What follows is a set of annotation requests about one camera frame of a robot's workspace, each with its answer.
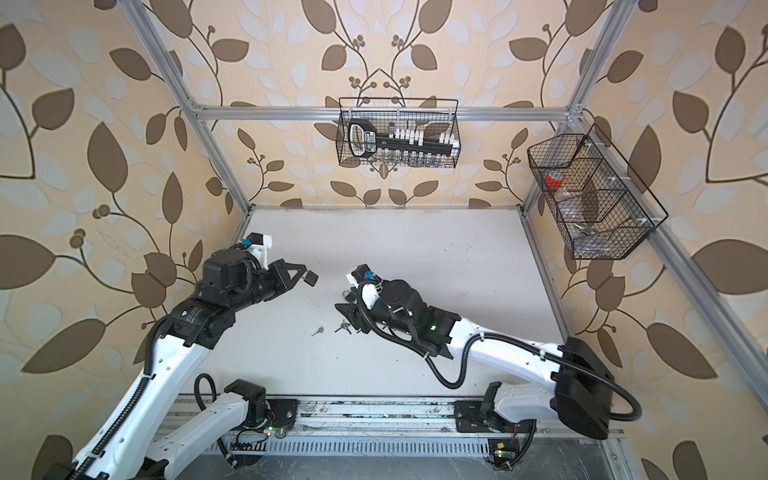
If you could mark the black tool set in basket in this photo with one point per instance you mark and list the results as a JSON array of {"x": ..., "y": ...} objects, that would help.
[{"x": 364, "y": 141}]

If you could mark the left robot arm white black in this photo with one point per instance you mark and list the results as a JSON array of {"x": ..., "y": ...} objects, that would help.
[{"x": 125, "y": 447}]

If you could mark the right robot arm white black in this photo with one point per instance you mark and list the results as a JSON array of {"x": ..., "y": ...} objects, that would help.
[{"x": 567, "y": 381}]

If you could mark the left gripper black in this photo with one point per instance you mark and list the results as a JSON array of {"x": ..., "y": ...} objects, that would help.
[{"x": 282, "y": 280}]

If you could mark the black padlock shackle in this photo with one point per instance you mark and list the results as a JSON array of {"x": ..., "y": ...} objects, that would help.
[{"x": 310, "y": 278}]

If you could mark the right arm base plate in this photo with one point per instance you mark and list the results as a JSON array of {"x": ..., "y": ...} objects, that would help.
[{"x": 472, "y": 416}]

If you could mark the back wall wire basket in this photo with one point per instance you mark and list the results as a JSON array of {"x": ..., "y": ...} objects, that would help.
[{"x": 432, "y": 114}]

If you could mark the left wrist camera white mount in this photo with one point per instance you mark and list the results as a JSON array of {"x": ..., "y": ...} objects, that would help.
[{"x": 258, "y": 246}]

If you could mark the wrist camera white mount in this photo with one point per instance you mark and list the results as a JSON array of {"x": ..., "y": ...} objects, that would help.
[
  {"x": 258, "y": 246},
  {"x": 363, "y": 280}
]

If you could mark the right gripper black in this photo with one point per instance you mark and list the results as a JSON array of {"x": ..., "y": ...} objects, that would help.
[{"x": 359, "y": 315}]

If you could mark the wall wire basket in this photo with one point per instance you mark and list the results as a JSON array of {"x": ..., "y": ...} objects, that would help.
[
  {"x": 604, "y": 209},
  {"x": 432, "y": 114}
]

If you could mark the red capped item in basket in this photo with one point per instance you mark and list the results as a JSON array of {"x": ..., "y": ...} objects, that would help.
[{"x": 554, "y": 180}]

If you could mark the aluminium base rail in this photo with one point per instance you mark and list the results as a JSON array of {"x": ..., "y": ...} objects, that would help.
[{"x": 417, "y": 427}]

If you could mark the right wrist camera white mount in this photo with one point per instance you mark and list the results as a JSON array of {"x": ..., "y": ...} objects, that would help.
[{"x": 363, "y": 280}]

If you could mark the right wall wire basket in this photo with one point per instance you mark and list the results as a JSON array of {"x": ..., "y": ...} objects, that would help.
[{"x": 604, "y": 209}]

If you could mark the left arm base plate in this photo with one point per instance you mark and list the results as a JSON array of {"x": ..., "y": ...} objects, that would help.
[{"x": 273, "y": 412}]

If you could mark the aluminium frame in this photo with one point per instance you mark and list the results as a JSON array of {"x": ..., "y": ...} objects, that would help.
[{"x": 633, "y": 133}]

